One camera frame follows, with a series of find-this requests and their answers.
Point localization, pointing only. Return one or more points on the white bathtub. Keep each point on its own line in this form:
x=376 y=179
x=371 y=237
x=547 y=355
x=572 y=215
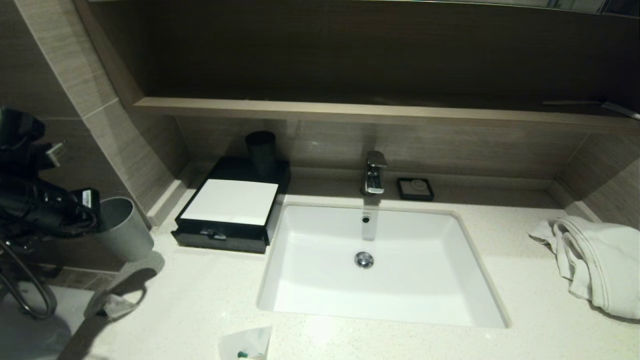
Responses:
x=30 y=340

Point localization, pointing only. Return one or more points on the white towel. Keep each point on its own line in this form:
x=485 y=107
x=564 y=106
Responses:
x=600 y=260

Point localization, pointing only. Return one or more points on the black cup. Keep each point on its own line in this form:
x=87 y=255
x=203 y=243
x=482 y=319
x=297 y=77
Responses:
x=261 y=152

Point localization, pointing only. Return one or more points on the white sink basin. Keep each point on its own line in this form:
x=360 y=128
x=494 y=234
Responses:
x=400 y=285

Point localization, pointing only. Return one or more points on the black box with white top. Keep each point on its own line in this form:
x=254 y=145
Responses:
x=230 y=202

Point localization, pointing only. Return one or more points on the black soap dish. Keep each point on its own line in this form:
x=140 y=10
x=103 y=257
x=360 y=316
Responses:
x=401 y=197

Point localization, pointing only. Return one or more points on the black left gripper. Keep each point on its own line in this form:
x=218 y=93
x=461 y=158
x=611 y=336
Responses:
x=86 y=200

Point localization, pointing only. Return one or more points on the grey plastic cup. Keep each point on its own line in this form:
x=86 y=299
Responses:
x=127 y=240

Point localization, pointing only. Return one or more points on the round white soap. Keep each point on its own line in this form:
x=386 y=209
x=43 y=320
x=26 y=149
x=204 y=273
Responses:
x=416 y=188

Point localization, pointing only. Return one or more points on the clear packet with green toothbrush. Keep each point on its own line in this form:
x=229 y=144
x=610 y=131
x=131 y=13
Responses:
x=245 y=342

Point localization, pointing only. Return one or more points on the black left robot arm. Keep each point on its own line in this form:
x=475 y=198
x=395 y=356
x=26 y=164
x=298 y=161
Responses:
x=20 y=190

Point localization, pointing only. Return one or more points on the chrome sink drain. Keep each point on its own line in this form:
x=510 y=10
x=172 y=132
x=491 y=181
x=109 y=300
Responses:
x=364 y=260

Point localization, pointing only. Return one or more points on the wooden wall shelf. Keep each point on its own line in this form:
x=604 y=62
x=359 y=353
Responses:
x=350 y=112

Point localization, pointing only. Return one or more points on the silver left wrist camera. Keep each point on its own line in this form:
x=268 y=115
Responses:
x=56 y=154

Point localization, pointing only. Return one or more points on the crumpled clear toiletry packet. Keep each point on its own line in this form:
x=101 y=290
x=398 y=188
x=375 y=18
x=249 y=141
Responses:
x=117 y=306

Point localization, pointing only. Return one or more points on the chrome faucet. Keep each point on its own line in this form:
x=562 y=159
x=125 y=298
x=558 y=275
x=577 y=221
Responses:
x=374 y=175

